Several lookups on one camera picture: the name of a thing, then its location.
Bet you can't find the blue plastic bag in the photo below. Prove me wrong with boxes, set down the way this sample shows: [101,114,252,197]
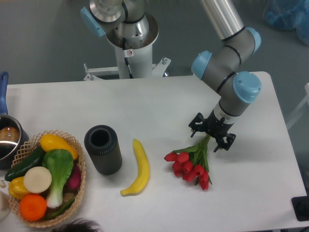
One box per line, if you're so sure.
[263,0,309,45]

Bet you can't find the green bok choy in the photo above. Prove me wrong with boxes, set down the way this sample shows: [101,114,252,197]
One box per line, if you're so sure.
[42,149,73,208]

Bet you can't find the yellow bell pepper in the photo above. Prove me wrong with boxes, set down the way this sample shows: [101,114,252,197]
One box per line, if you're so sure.
[9,176,30,200]

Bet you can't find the woven wicker basket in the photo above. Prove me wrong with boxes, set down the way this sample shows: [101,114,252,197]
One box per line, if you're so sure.
[9,130,86,228]

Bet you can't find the yellow banana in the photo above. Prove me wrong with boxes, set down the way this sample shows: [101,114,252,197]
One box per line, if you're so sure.
[120,139,150,197]

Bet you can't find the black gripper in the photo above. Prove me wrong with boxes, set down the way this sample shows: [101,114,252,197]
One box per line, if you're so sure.
[188,108,236,153]

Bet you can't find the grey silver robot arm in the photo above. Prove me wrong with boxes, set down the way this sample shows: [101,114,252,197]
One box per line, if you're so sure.
[80,0,261,150]

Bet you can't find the person's dark hair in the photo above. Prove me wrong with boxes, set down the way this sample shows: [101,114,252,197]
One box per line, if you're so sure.
[51,219,103,232]

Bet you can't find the green bean pod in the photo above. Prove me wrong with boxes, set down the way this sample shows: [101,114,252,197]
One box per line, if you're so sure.
[44,198,75,220]

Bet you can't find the purple red radish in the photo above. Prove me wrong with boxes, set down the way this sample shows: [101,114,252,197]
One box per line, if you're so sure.
[66,163,82,190]

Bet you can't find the dark grey ribbed vase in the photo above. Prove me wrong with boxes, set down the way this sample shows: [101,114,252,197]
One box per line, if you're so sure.
[84,125,122,175]

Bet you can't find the blue handled saucepan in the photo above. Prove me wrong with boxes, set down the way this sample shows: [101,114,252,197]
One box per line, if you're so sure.
[0,72,28,170]

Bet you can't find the white round radish slice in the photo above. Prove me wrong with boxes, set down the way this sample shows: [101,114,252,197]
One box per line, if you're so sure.
[23,166,52,194]

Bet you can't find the red tulip bouquet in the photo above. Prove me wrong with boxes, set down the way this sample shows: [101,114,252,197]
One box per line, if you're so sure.
[164,135,212,190]

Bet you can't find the black device at table edge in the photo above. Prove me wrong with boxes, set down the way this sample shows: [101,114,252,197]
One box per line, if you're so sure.
[291,196,309,221]

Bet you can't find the green cucumber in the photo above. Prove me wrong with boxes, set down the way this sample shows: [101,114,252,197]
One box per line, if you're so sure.
[4,145,45,182]

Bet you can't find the orange fruit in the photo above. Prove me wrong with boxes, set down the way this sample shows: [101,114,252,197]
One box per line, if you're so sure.
[19,194,47,221]

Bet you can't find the yellow squash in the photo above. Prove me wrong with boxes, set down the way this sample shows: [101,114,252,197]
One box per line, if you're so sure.
[40,133,79,160]

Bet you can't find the small white garlic piece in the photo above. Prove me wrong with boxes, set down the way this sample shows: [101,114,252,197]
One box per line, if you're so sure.
[0,180,6,189]

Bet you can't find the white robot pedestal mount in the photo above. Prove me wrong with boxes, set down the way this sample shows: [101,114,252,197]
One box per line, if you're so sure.
[83,12,172,82]

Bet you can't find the white frame at right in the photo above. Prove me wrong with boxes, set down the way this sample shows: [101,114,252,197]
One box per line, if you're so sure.
[286,83,309,130]

